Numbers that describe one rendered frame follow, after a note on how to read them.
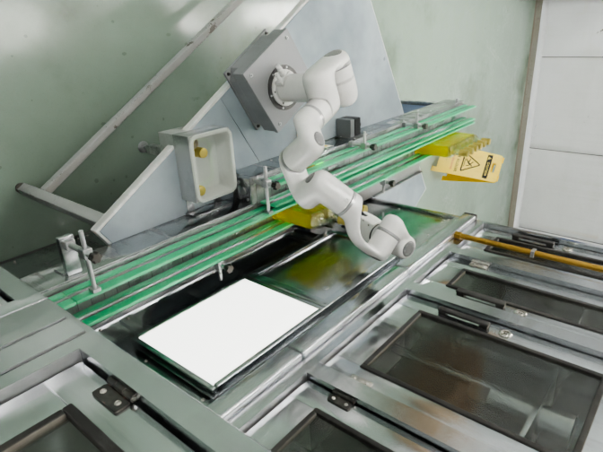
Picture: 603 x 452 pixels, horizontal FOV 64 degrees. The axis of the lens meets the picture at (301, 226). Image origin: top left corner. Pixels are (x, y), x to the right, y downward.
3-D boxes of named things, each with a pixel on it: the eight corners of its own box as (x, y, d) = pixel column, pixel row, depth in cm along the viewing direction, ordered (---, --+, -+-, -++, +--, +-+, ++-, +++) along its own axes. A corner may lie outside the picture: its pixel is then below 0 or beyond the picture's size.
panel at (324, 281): (132, 346, 133) (213, 400, 112) (129, 337, 132) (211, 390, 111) (329, 235, 195) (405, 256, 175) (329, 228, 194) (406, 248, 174)
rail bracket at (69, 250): (55, 275, 132) (97, 301, 119) (39, 219, 126) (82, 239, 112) (72, 269, 136) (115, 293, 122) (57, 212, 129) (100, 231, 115)
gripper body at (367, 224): (388, 247, 161) (366, 236, 169) (389, 218, 156) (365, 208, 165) (371, 253, 157) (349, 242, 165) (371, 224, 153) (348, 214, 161)
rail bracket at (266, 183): (251, 210, 171) (277, 217, 164) (247, 164, 165) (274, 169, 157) (257, 207, 173) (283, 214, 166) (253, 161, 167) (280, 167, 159)
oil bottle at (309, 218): (272, 218, 181) (317, 231, 168) (270, 204, 179) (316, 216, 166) (282, 213, 185) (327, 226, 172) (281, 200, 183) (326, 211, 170)
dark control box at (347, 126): (335, 135, 222) (350, 137, 217) (335, 118, 219) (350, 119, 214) (345, 132, 228) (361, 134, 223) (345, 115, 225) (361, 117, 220)
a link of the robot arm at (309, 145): (290, 118, 149) (264, 143, 140) (314, 94, 138) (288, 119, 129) (320, 152, 151) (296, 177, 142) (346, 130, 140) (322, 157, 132)
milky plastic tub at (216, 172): (182, 200, 163) (198, 204, 158) (172, 134, 155) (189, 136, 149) (222, 186, 175) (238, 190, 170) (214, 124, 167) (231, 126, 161)
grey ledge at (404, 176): (292, 224, 207) (314, 230, 200) (292, 204, 204) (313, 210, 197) (404, 169, 273) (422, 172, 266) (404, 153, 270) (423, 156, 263)
